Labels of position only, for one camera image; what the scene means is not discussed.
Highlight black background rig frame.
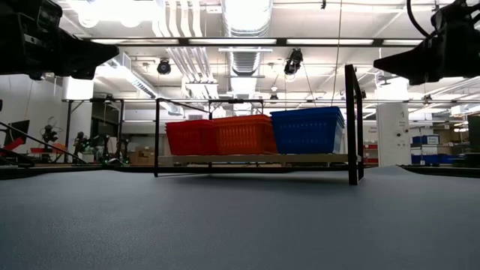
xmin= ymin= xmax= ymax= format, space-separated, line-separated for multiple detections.
xmin=61 ymin=97 xmax=125 ymax=164

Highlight blue-grey table mat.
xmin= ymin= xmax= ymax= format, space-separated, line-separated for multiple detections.
xmin=0 ymin=164 xmax=480 ymax=270

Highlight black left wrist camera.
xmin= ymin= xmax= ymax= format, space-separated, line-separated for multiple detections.
xmin=0 ymin=0 xmax=64 ymax=37

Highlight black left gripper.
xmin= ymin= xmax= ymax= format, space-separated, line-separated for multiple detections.
xmin=0 ymin=25 xmax=120 ymax=80

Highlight black overhead camera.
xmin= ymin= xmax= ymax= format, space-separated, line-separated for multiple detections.
xmin=283 ymin=47 xmax=304 ymax=76

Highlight blue storage bins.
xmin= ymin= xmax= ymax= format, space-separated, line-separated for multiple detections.
xmin=410 ymin=153 xmax=466 ymax=165

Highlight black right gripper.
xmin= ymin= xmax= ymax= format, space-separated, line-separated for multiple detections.
xmin=373 ymin=14 xmax=480 ymax=86

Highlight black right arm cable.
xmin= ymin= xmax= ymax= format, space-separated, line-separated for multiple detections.
xmin=406 ymin=0 xmax=432 ymax=38

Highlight white pillar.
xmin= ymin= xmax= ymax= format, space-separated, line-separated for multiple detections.
xmin=376 ymin=103 xmax=410 ymax=168

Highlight white ceiling pipe bundle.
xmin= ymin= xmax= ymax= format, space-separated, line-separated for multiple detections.
xmin=151 ymin=0 xmax=221 ymax=101

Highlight blue labelled storage bin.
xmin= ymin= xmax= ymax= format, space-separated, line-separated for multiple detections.
xmin=411 ymin=134 xmax=440 ymax=146

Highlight black frame wooden shelf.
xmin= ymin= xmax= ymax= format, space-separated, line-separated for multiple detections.
xmin=154 ymin=64 xmax=365 ymax=186

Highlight cardboard boxes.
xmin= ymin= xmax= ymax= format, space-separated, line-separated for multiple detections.
xmin=129 ymin=145 xmax=157 ymax=166

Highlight white rectangular air duct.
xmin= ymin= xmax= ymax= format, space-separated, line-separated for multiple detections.
xmin=95 ymin=52 xmax=181 ymax=116

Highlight black background monitor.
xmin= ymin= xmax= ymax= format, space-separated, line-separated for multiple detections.
xmin=3 ymin=119 xmax=31 ymax=147

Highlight background robot arms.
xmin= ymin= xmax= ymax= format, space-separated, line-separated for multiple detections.
xmin=73 ymin=130 xmax=131 ymax=166

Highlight black ceiling spotlight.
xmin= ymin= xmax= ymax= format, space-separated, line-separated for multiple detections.
xmin=156 ymin=58 xmax=173 ymax=76

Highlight silver ventilation duct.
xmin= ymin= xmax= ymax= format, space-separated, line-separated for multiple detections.
xmin=220 ymin=0 xmax=273 ymax=78

